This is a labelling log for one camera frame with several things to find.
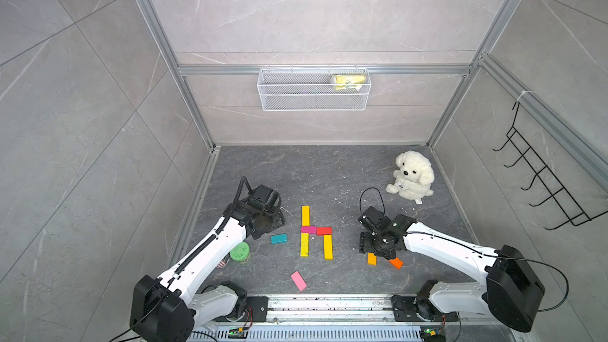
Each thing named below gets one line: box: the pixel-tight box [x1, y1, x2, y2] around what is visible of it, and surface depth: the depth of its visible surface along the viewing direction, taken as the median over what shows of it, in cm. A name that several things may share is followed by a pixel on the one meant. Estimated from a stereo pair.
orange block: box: [388, 256, 405, 270], surface depth 83 cm
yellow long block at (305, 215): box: [301, 205, 310, 227], surface depth 95 cm
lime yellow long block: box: [300, 232, 309, 258], surface depth 88 cm
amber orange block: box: [366, 252, 378, 266], surface depth 85 cm
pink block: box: [290, 270, 308, 292], surface depth 80 cm
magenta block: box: [300, 225, 317, 234], surface depth 92 cm
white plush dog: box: [385, 150, 435, 206], surface depth 91 cm
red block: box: [315, 226, 334, 236], surface depth 92 cm
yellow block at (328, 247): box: [323, 234, 334, 261], surface depth 87 cm
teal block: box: [270, 233, 288, 244], surface depth 90 cm
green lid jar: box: [229, 241, 251, 262], surface depth 83 cm
